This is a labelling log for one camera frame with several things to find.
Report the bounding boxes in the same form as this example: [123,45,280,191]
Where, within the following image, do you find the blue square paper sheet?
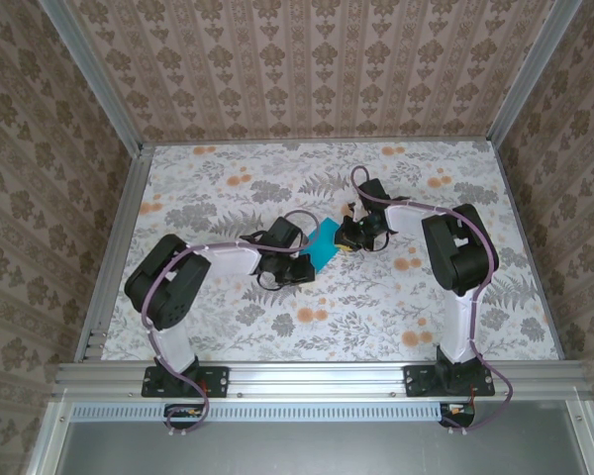
[296,217,342,273]

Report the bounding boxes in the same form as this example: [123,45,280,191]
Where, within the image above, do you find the floral patterned table cover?
[100,142,561,363]

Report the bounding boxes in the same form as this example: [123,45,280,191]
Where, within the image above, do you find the grey metal panel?
[27,399,594,475]

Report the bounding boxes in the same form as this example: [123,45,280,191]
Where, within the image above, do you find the wide aluminium base rail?
[51,360,593,401]

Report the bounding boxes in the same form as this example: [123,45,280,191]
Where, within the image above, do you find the thin aluminium table rail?
[141,140,496,148]

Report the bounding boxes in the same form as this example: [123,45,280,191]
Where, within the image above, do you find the slotted grey cable duct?
[71,401,445,423]

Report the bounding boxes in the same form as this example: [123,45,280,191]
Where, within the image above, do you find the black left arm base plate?
[141,364,230,399]

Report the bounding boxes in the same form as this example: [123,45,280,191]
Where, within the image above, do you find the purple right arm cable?
[350,165,516,436]

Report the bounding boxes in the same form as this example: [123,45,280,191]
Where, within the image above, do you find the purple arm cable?
[350,165,516,436]
[142,210,314,439]

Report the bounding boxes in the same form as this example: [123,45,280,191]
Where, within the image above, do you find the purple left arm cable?
[142,210,314,439]

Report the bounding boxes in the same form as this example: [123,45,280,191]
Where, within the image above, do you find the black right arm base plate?
[403,364,496,399]

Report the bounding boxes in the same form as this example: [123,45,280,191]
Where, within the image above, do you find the aluminium table side rail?
[489,141,564,361]
[73,142,154,365]

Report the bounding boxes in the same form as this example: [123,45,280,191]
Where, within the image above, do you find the black controller board with wires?
[439,401,477,429]
[163,403,210,430]

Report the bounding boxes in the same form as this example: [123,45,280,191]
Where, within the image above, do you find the aluminium frame post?
[485,0,584,144]
[38,0,146,155]

